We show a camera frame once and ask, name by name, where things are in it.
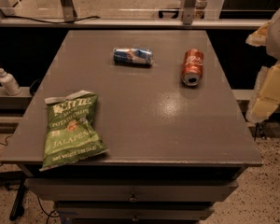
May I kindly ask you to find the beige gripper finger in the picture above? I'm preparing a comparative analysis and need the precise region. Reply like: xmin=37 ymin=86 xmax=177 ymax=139
xmin=245 ymin=21 xmax=271 ymax=47
xmin=245 ymin=60 xmax=280 ymax=124

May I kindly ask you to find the blue silver redbull can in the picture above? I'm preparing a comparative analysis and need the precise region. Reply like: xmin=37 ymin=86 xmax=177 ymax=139
xmin=113 ymin=48 xmax=153 ymax=66

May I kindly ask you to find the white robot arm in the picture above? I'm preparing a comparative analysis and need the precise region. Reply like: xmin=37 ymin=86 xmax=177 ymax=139
xmin=245 ymin=8 xmax=280 ymax=124

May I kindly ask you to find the red cola can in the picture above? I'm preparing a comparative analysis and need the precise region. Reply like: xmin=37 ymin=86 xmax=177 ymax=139
xmin=181 ymin=49 xmax=203 ymax=86

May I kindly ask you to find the grey drawer cabinet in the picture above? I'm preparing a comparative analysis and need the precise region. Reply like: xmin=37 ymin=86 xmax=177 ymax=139
xmin=2 ymin=30 xmax=262 ymax=224

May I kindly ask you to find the upper drawer knob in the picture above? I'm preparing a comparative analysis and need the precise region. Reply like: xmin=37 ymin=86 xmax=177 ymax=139
xmin=128 ymin=194 xmax=138 ymax=203

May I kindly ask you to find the drawer knob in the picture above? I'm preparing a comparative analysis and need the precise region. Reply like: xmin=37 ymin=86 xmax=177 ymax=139
xmin=131 ymin=215 xmax=140 ymax=223
xmin=128 ymin=194 xmax=138 ymax=203

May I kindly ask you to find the lower drawer knob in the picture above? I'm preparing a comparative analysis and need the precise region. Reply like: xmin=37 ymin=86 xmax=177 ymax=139
xmin=131 ymin=215 xmax=140 ymax=223

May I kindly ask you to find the green jalapeno chips bag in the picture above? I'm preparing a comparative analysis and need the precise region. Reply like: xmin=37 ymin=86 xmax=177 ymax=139
xmin=40 ymin=91 xmax=107 ymax=172

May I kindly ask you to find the white pump bottle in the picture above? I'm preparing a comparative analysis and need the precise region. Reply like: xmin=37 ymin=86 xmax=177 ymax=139
xmin=0 ymin=66 xmax=21 ymax=96

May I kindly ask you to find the grey metal post right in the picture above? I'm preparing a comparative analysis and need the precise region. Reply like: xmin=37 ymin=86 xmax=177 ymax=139
xmin=182 ymin=0 xmax=196 ymax=25

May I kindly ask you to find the grey metal post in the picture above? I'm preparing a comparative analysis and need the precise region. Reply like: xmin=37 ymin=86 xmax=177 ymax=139
xmin=182 ymin=0 xmax=196 ymax=25
xmin=60 ymin=0 xmax=77 ymax=22

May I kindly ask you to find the grey metal post left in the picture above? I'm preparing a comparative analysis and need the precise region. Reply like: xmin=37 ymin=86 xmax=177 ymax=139
xmin=60 ymin=0 xmax=77 ymax=22

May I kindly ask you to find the black cable on ledge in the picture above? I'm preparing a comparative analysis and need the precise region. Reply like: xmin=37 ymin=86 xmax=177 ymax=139
xmin=0 ymin=0 xmax=101 ymax=25

